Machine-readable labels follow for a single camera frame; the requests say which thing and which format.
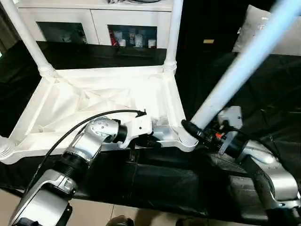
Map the white plastic table top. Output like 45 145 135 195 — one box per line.
0 65 199 165

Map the white plastic table leg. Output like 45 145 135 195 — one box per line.
0 136 17 161
163 0 184 75
181 0 301 145
0 0 58 80

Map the black work mat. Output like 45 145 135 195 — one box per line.
0 40 301 224

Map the dark right robot foot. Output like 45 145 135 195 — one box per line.
175 218 204 226

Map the grey cushion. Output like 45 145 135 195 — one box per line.
232 5 301 57

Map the white cabinet with glass doors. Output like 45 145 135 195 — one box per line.
16 0 173 48

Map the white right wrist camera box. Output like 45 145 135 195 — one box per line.
218 106 244 144

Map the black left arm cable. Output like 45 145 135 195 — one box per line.
23 109 147 198

